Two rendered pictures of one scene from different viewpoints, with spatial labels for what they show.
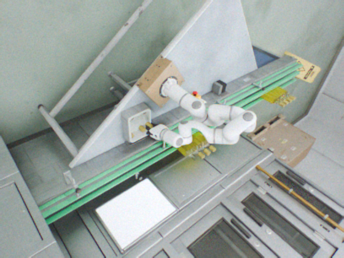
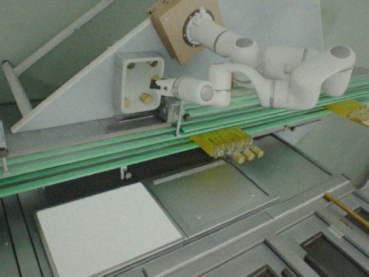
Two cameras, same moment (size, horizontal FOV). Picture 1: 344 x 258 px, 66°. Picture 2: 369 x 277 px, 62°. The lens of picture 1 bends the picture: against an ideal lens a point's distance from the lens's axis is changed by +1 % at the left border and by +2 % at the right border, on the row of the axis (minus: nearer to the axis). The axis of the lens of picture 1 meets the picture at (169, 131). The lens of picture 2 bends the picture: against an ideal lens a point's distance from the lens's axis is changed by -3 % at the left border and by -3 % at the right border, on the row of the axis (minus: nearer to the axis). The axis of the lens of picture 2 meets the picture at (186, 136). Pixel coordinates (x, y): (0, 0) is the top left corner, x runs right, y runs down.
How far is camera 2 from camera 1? 69 cm
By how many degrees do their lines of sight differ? 12
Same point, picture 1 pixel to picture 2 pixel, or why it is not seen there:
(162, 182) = (165, 192)
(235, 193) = (290, 230)
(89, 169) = (41, 139)
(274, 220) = not seen: outside the picture
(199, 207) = (227, 240)
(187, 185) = (207, 203)
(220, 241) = not seen: outside the picture
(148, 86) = (166, 10)
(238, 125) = (323, 63)
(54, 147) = (8, 122)
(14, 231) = not seen: outside the picture
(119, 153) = (100, 127)
